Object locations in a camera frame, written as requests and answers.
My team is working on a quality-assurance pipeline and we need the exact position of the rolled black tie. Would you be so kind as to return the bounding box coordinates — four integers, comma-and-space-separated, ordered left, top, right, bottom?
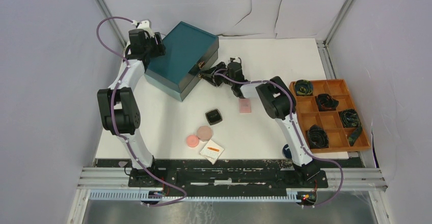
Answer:
306, 125, 329, 149

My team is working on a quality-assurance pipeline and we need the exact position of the clear smoked drawer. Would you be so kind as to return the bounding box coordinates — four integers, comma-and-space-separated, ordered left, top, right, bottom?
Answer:
179, 42, 219, 91
180, 51, 219, 101

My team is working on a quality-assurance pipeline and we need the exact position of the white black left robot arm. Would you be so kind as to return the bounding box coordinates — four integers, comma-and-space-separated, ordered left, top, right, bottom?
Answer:
97, 27, 165, 187

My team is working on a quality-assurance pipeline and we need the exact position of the pink square palette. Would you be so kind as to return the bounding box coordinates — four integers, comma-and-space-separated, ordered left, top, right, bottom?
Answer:
238, 98, 252, 114

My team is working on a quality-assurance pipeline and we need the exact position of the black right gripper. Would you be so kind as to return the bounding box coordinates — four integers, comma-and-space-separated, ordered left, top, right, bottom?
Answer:
200, 62, 234, 87

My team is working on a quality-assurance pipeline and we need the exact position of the round coral blush case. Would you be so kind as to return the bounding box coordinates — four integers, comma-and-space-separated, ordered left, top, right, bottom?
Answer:
186, 135, 200, 148

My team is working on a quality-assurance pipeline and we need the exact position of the teal drawer organizer box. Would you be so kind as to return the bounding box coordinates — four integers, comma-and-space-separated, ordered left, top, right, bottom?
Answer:
145, 21, 219, 101

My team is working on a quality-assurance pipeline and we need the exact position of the black gold compact case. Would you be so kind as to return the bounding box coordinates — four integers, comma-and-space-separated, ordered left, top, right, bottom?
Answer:
205, 108, 223, 125

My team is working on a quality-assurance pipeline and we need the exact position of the orange compartment tray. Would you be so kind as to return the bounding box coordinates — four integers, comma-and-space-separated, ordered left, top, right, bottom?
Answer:
289, 79, 371, 153

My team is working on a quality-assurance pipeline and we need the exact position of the rolled green patterned tie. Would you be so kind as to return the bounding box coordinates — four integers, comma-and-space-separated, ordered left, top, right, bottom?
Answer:
339, 108, 363, 147

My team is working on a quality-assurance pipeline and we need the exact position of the rolled multicolour tie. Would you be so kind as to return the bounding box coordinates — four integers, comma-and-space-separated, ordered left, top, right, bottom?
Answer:
294, 79, 313, 96

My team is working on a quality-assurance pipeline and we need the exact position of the octagonal pink powder case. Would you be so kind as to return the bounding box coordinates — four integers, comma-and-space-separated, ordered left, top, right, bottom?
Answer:
196, 126, 213, 142

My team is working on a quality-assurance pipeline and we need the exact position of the white patterned palette box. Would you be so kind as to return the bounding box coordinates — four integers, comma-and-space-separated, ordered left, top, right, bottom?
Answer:
200, 139, 225, 164

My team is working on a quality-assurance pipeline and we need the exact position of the black metal base rail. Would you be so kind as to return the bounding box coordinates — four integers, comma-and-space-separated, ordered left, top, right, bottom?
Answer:
128, 159, 329, 197

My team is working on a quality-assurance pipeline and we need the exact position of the round navy cream tin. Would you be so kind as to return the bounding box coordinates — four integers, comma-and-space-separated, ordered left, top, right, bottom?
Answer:
282, 144, 292, 159

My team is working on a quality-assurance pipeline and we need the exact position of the rolled dark tie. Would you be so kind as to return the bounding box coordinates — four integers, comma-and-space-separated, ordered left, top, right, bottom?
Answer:
315, 94, 339, 111

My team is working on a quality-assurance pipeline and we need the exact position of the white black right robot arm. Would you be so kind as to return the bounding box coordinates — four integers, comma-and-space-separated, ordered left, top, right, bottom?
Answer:
199, 58, 320, 187

